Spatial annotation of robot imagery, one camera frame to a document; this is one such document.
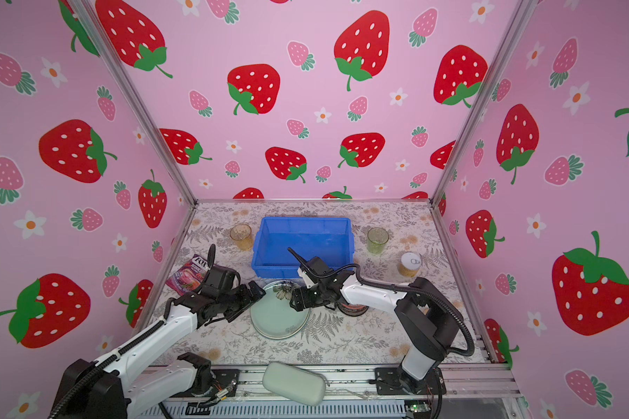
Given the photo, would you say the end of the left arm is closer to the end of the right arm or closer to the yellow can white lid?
the end of the right arm

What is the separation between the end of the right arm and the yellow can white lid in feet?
1.20

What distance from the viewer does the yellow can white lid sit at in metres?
0.95

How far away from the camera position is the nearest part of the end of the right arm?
643 mm
